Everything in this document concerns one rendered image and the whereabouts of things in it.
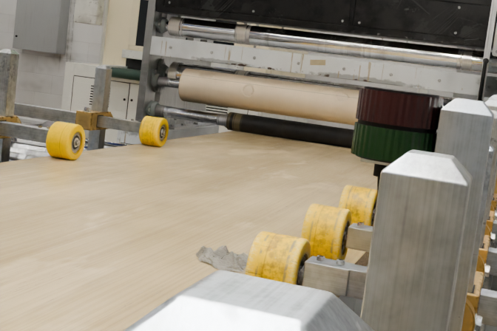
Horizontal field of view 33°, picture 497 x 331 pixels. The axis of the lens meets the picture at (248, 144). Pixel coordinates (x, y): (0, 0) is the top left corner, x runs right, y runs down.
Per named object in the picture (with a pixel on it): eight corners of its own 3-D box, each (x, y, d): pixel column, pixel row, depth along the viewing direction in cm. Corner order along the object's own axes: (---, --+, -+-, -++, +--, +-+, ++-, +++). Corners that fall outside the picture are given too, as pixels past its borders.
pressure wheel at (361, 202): (367, 227, 136) (371, 244, 143) (377, 182, 140) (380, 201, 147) (331, 220, 138) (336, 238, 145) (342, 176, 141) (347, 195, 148)
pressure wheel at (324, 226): (353, 198, 118) (339, 235, 112) (351, 240, 123) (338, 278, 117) (311, 190, 120) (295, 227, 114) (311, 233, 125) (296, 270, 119)
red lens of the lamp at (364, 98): (443, 127, 63) (447, 97, 63) (435, 131, 57) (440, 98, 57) (363, 116, 65) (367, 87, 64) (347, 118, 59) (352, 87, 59)
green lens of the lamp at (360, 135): (438, 160, 63) (442, 131, 63) (430, 168, 58) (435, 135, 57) (359, 148, 65) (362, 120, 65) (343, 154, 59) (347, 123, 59)
